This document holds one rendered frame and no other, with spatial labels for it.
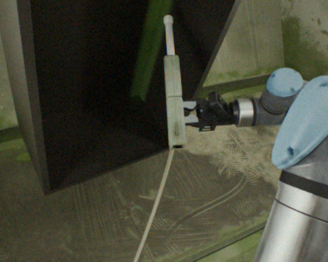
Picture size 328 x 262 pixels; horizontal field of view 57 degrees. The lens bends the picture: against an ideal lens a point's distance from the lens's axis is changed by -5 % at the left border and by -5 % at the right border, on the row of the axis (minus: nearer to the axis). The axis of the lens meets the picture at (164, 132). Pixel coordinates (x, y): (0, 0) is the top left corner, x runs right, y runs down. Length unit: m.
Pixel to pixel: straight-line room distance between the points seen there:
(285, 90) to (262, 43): 1.95
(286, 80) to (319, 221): 0.61
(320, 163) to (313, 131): 0.03
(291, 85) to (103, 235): 1.15
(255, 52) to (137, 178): 1.50
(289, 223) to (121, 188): 1.51
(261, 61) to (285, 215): 2.49
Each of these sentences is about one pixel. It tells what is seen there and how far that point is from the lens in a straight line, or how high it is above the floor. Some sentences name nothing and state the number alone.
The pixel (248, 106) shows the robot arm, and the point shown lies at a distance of 0.98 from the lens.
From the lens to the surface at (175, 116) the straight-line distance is 0.90.
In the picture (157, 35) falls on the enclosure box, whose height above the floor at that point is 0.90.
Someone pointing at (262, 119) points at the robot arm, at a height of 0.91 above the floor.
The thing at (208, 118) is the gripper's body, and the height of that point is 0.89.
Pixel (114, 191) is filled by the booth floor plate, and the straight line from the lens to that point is 1.79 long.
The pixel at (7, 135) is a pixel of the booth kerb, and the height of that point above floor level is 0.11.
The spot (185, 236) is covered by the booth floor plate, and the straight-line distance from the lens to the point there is 1.67.
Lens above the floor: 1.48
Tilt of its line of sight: 42 degrees down
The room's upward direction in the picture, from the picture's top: 10 degrees clockwise
